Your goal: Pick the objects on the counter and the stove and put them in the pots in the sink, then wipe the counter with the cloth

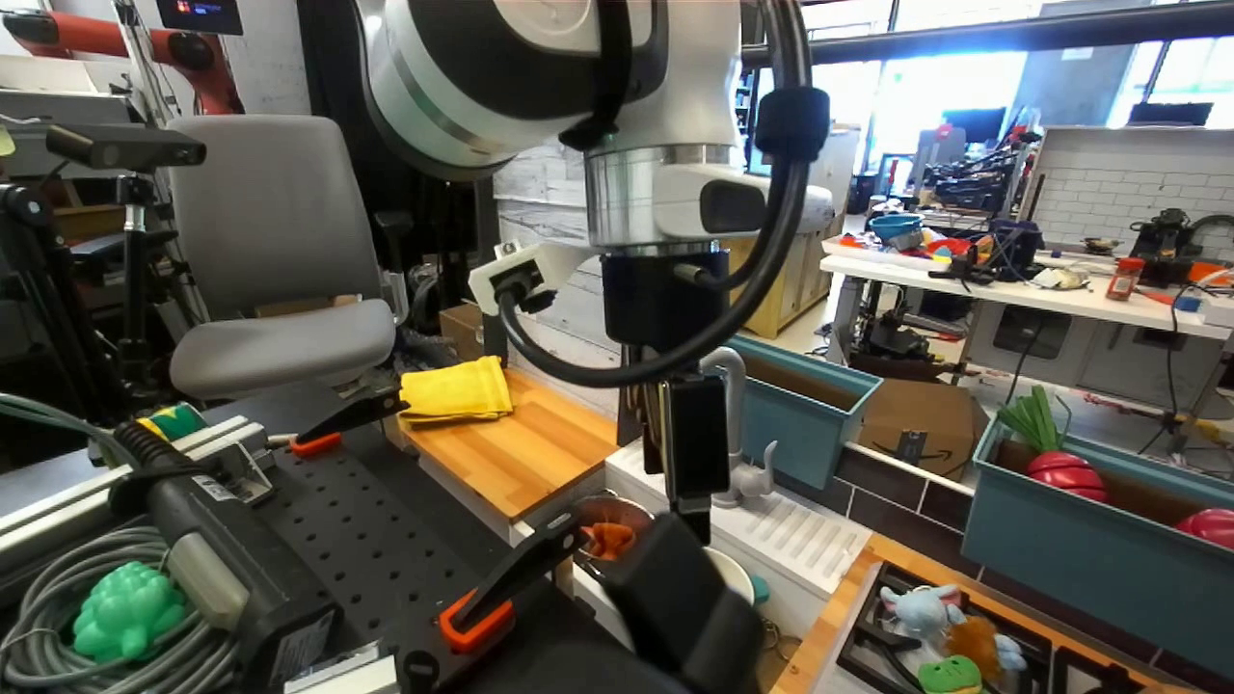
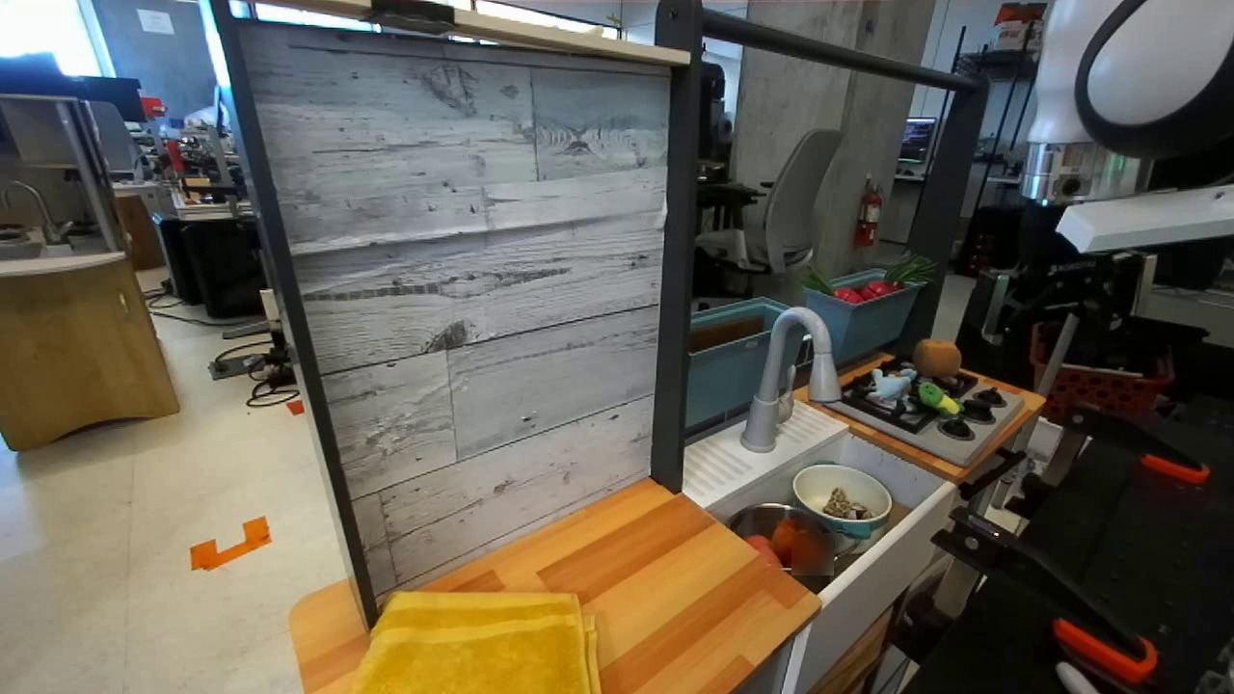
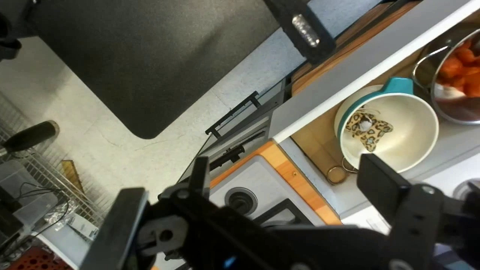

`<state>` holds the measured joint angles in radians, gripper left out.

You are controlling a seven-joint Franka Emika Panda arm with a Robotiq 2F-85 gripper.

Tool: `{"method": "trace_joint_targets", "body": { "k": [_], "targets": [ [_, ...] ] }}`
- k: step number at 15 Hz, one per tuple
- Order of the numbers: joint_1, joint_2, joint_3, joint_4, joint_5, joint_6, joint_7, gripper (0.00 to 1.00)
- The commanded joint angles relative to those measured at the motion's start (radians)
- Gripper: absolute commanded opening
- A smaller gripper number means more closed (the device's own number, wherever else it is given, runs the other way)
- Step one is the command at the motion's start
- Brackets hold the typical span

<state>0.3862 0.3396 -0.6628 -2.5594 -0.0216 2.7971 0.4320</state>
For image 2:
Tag black perforated table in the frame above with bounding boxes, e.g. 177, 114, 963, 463
897, 388, 1234, 694

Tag long teal planter box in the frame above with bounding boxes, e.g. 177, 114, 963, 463
684, 296, 793, 436

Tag black clamp orange handle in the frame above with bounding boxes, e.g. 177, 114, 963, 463
1065, 404, 1213, 495
934, 508, 1163, 691

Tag white enamel pot teal rim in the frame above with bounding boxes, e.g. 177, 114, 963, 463
788, 457, 897, 544

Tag wooden stove counter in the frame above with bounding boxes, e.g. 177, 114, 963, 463
793, 352, 1050, 484

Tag stainless steel pot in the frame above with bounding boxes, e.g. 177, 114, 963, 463
723, 497, 865, 594

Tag green yellow plush toy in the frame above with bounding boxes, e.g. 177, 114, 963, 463
911, 373, 969, 423

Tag teal vegetable planter box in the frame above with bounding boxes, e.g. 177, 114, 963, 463
803, 269, 946, 369

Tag striped wooden countertop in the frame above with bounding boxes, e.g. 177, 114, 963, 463
289, 490, 822, 694

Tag orange plush toy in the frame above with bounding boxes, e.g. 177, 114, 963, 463
766, 508, 833, 572

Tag red fire extinguisher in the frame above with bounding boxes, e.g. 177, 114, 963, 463
853, 181, 891, 254

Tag black metal frame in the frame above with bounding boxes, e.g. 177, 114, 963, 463
209, 0, 995, 655

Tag yellow terry towel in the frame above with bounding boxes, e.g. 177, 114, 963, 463
352, 586, 606, 694

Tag light blue plush toy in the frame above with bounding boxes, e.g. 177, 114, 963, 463
867, 368, 919, 413

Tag grey wood plank panel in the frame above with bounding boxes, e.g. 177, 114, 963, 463
239, 19, 677, 600

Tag green toy leaves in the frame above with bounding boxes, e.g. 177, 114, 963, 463
797, 258, 839, 299

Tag light wooden shelf board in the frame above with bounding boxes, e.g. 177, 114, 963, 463
245, 0, 694, 72

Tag grey toy faucet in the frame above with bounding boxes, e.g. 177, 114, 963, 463
735, 305, 846, 454

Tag round wooden cabinet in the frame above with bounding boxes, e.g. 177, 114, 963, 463
0, 245, 185, 454

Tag grey office chair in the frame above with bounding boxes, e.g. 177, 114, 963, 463
740, 128, 847, 276

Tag leopard print plush toy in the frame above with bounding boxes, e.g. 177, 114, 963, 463
817, 483, 871, 523

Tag black storage bins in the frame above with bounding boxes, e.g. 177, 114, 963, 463
157, 209, 270, 323

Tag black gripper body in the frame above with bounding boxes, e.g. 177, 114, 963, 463
1027, 251, 1151, 323

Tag orange plastic crate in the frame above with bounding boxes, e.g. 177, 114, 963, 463
1027, 319, 1181, 423

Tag brown plush toy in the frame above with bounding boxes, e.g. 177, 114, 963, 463
911, 334, 969, 380

